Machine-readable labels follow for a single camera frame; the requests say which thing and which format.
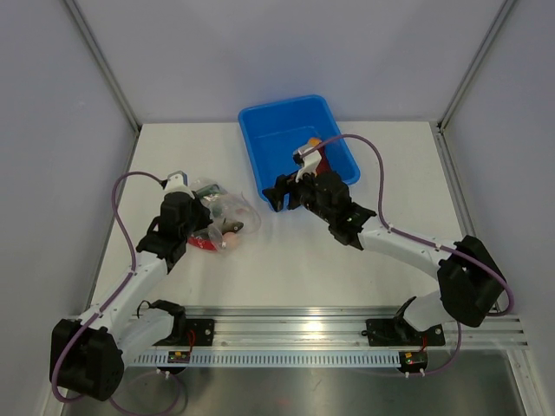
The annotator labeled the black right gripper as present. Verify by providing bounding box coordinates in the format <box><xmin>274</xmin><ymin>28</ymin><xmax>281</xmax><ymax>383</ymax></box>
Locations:
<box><xmin>264</xmin><ymin>164</ymin><xmax>335</xmax><ymax>224</ymax></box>

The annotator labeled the red fake chili pepper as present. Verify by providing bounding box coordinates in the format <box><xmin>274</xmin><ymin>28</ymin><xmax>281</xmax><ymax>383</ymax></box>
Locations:
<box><xmin>187</xmin><ymin>235</ymin><xmax>217</xmax><ymax>251</ymax></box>

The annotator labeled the fake steak slice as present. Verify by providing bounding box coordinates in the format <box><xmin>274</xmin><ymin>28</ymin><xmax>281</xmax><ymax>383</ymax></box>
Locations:
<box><xmin>308</xmin><ymin>137</ymin><xmax>331</xmax><ymax>175</ymax></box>

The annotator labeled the clear zip top bag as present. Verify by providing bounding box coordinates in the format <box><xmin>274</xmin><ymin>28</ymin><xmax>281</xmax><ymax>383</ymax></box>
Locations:
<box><xmin>191</xmin><ymin>178</ymin><xmax>261</xmax><ymax>253</ymax></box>

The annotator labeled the fake egg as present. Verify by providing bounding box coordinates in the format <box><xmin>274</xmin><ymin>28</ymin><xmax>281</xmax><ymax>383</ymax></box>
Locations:
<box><xmin>222</xmin><ymin>232</ymin><xmax>240</xmax><ymax>250</ymax></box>

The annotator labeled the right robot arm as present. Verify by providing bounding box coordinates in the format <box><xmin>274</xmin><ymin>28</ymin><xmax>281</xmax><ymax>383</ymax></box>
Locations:
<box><xmin>263</xmin><ymin>172</ymin><xmax>508</xmax><ymax>347</ymax></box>

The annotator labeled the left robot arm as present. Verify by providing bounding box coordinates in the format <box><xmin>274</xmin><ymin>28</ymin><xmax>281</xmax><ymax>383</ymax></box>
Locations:
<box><xmin>49</xmin><ymin>191</ymin><xmax>212</xmax><ymax>403</ymax></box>

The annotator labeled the fake green onion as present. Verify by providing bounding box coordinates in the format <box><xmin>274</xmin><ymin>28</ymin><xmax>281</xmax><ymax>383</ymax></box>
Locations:
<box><xmin>195</xmin><ymin>183</ymin><xmax>227</xmax><ymax>205</ymax></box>

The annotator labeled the grey fake fish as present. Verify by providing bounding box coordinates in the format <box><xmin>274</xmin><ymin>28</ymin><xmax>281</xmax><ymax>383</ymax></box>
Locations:
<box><xmin>219</xmin><ymin>218</ymin><xmax>245</xmax><ymax>235</ymax></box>

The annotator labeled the blue plastic bin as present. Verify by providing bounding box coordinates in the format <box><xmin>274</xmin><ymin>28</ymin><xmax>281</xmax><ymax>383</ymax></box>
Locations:
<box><xmin>238</xmin><ymin>94</ymin><xmax>341</xmax><ymax>201</ymax></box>

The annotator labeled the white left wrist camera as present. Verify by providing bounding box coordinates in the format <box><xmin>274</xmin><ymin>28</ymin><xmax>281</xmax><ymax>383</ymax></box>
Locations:
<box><xmin>163</xmin><ymin>171</ymin><xmax>195</xmax><ymax>198</ymax></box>

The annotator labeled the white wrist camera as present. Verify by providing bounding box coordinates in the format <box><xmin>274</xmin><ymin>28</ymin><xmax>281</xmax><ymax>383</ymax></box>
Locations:
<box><xmin>163</xmin><ymin>171</ymin><xmax>195</xmax><ymax>198</ymax></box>
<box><xmin>293</xmin><ymin>144</ymin><xmax>322</xmax><ymax>183</ymax></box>

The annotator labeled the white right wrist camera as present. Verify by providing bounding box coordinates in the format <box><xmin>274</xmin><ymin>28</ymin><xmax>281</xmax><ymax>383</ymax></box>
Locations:
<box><xmin>293</xmin><ymin>144</ymin><xmax>322</xmax><ymax>183</ymax></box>

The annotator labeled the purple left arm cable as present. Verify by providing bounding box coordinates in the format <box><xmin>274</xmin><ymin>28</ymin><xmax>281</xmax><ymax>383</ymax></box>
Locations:
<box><xmin>50</xmin><ymin>172</ymin><xmax>170</xmax><ymax>404</ymax></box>

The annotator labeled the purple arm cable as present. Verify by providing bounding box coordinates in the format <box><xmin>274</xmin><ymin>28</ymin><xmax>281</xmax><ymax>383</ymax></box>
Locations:
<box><xmin>50</xmin><ymin>172</ymin><xmax>170</xmax><ymax>404</ymax></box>
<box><xmin>303</xmin><ymin>133</ymin><xmax>516</xmax><ymax>317</ymax></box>

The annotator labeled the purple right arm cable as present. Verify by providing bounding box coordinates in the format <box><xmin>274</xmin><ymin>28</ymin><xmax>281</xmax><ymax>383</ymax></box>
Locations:
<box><xmin>303</xmin><ymin>133</ymin><xmax>516</xmax><ymax>317</ymax></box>

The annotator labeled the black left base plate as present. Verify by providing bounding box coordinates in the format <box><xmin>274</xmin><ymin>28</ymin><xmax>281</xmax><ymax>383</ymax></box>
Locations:
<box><xmin>183</xmin><ymin>318</ymin><xmax>215</xmax><ymax>348</ymax></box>

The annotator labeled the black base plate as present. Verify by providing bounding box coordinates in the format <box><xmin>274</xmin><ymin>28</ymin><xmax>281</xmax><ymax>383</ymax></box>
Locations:
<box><xmin>183</xmin><ymin>318</ymin><xmax>215</xmax><ymax>348</ymax></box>
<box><xmin>361</xmin><ymin>318</ymin><xmax>446</xmax><ymax>347</ymax></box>

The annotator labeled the aluminium mounting rail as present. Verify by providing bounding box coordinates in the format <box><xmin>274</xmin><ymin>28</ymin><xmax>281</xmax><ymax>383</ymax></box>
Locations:
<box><xmin>125</xmin><ymin>306</ymin><xmax>530</xmax><ymax>350</ymax></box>

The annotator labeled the white slotted cable duct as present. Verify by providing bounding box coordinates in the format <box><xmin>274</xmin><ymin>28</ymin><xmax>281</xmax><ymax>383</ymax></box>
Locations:
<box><xmin>131</xmin><ymin>350</ymin><xmax>401</xmax><ymax>368</ymax></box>

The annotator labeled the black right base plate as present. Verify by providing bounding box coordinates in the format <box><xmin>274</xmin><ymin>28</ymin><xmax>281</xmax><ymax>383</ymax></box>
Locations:
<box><xmin>361</xmin><ymin>318</ymin><xmax>446</xmax><ymax>347</ymax></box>

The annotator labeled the left aluminium frame post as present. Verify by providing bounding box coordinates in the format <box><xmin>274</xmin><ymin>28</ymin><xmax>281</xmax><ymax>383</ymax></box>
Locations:
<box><xmin>62</xmin><ymin>0</ymin><xmax>142</xmax><ymax>137</ymax></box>

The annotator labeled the aluminium frame post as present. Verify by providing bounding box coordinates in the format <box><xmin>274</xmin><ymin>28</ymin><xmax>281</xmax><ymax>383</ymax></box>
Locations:
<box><xmin>437</xmin><ymin>0</ymin><xmax>519</xmax><ymax>133</ymax></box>
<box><xmin>62</xmin><ymin>0</ymin><xmax>142</xmax><ymax>137</ymax></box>

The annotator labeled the right aluminium frame post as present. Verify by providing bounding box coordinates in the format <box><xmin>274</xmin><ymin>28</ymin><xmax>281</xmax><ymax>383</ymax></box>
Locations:
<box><xmin>437</xmin><ymin>0</ymin><xmax>519</xmax><ymax>133</ymax></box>

